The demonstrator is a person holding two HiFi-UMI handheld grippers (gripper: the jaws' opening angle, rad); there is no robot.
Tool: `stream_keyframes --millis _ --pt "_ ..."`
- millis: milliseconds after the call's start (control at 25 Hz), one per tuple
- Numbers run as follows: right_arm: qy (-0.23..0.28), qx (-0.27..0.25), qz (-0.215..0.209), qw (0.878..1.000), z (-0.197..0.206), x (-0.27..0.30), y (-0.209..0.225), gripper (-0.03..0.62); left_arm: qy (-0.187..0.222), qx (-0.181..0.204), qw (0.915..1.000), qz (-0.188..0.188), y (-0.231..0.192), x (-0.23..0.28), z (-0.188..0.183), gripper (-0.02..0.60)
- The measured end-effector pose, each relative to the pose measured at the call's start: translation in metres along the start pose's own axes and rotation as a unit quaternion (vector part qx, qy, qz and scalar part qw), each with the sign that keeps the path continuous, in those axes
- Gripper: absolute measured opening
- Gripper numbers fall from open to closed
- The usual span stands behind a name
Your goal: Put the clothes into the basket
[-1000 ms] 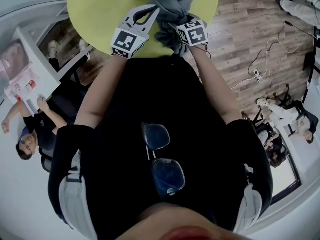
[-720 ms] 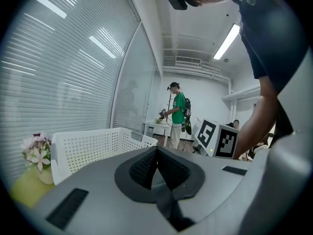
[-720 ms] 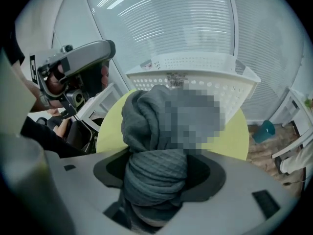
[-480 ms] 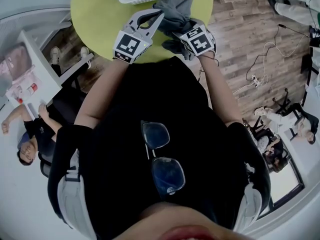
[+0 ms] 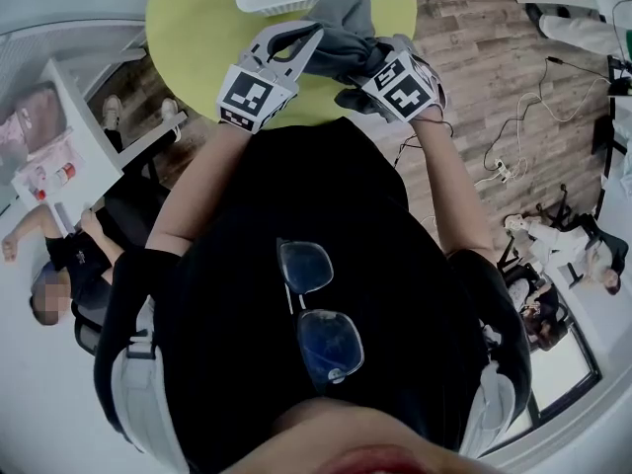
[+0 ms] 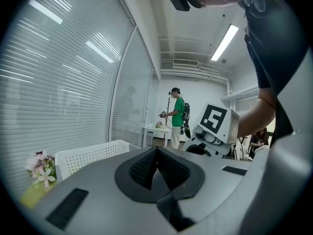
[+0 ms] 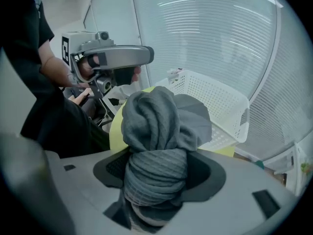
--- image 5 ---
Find person's left forearm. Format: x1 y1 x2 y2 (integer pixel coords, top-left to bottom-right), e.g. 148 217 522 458
145 123 251 254

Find black floor cable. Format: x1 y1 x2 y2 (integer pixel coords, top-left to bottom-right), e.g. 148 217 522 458
483 56 613 172

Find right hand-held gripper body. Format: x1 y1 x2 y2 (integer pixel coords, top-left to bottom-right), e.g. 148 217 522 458
359 35 448 123

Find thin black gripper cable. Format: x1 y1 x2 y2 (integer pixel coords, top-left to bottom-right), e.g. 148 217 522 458
392 116 455 167

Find person's right forearm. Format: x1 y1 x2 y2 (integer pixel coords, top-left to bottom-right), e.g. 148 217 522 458
409 104 498 259

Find person's chin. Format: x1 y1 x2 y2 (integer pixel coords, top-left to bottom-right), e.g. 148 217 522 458
231 396 495 474

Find white shoulder strap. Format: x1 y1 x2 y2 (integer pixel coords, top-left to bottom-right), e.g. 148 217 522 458
111 298 192 474
458 323 517 458

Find black-framed eyeglasses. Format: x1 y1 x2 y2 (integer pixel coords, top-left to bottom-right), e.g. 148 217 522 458
276 237 365 387

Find grey clothes bundle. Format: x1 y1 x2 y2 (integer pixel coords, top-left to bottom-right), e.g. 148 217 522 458
300 0 421 122

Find person's black-clad torso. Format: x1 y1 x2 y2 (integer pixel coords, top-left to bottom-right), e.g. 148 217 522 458
93 116 534 474

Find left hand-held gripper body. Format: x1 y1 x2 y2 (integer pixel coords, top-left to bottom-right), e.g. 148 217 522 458
216 41 300 134

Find white desk with black frame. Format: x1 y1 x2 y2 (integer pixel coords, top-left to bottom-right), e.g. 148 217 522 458
590 0 632 226

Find pink bag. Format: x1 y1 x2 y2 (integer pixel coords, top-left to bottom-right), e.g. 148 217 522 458
0 80 68 170

